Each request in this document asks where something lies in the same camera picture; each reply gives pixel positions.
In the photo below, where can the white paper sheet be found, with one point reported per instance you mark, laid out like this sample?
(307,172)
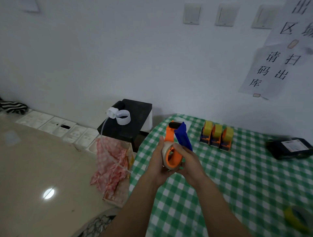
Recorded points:
(188,122)

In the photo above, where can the person's right forearm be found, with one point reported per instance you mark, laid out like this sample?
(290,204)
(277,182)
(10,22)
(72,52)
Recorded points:
(215,207)

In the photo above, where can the black white patterned garment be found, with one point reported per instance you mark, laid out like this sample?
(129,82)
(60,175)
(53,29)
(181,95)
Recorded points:
(96,225)

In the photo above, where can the black cube cabinet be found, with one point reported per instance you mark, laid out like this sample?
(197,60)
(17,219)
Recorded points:
(134,117)

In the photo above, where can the orange and blue tape dispenser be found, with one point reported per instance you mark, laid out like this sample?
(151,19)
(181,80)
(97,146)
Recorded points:
(171,133)

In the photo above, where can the person's right hand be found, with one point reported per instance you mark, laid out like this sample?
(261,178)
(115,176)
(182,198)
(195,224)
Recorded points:
(192,166)

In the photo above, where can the person's left forearm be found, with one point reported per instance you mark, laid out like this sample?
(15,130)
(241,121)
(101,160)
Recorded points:
(137,207)

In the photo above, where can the open cardboard box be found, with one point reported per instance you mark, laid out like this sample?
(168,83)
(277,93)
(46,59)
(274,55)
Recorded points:
(122,193)

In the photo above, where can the row of white foam trays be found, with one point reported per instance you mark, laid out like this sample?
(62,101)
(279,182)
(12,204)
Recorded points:
(56,125)

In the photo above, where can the white wall switch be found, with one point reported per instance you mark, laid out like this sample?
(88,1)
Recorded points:
(265,17)
(192,13)
(226,14)

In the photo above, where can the person's right thumb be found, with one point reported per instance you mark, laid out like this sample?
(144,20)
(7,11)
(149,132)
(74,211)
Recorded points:
(179,149)

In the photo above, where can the person's left thumb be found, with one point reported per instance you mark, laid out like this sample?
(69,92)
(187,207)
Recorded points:
(159,149)

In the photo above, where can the clear packing tape roll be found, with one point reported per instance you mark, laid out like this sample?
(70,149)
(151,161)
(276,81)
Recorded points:
(166,149)

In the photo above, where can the green checkered tablecloth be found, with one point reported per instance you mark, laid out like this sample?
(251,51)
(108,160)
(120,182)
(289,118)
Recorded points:
(244,175)

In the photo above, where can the yellow-green tape roll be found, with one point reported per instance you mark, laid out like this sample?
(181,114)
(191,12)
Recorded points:
(293,218)

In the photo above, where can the person's left hand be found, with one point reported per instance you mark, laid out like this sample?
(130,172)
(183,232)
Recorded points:
(154,168)

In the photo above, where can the pink checkered plastic sheets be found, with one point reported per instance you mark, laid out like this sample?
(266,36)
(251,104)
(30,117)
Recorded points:
(108,166)

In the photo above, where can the black packet with white label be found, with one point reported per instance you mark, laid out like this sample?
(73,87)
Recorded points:
(288,149)

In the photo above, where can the white round cap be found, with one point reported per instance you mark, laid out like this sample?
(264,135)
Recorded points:
(112,112)

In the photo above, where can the black and white striped cloth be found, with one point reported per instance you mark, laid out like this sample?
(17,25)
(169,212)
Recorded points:
(13,107)

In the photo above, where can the small dispenser with yellow tape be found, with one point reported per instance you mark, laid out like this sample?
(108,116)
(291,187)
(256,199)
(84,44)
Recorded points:
(206,131)
(216,135)
(227,138)

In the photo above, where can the small-lettered white paper sign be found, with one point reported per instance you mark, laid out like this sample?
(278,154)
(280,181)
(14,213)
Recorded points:
(269,73)

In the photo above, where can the large-lettered white paper sign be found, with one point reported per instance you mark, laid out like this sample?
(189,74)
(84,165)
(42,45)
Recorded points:
(288,22)

